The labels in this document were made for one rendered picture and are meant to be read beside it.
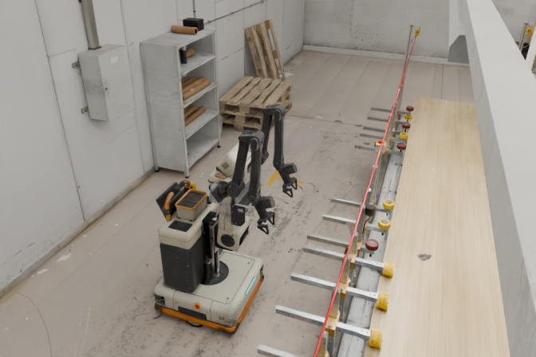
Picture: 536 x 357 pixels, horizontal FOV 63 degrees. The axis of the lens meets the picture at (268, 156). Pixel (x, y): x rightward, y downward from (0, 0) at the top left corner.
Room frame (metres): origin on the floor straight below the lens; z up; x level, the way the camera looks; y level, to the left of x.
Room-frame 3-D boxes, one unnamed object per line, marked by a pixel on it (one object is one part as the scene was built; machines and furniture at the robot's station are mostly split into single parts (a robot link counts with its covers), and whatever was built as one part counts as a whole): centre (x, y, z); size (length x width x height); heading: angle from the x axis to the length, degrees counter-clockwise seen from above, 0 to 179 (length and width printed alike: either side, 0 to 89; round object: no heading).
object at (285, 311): (1.52, -0.29, 0.95); 0.50 x 0.04 x 0.04; 70
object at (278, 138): (2.64, -0.07, 1.40); 0.11 x 0.06 x 0.43; 160
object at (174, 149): (4.96, 0.99, 0.78); 0.90 x 0.45 x 1.55; 160
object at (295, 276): (1.76, -0.37, 0.95); 0.50 x 0.04 x 0.04; 70
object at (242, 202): (2.49, 0.16, 0.99); 0.28 x 0.16 x 0.22; 160
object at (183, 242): (2.62, 0.52, 0.59); 0.55 x 0.34 x 0.83; 160
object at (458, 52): (2.39, -0.98, 2.34); 2.40 x 0.12 x 0.08; 160
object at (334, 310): (1.55, -0.33, 0.90); 0.04 x 0.04 x 0.48; 70
